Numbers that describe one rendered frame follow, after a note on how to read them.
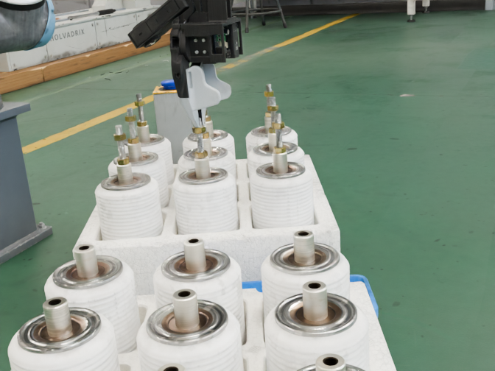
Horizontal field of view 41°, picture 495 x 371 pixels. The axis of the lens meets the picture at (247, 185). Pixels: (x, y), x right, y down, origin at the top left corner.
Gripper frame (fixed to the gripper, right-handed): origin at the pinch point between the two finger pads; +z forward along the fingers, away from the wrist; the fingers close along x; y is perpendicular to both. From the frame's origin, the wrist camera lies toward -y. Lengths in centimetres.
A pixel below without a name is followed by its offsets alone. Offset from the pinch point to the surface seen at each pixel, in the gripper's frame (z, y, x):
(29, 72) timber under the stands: 28, -182, 192
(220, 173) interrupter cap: 8.9, 3.1, 1.0
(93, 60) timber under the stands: 31, -178, 245
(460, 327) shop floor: 34, 38, 7
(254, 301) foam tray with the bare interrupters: 16.3, 16.5, -22.7
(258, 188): 10.7, 9.5, 0.0
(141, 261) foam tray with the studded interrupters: 19.1, -5.5, -10.8
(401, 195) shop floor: 34, 22, 63
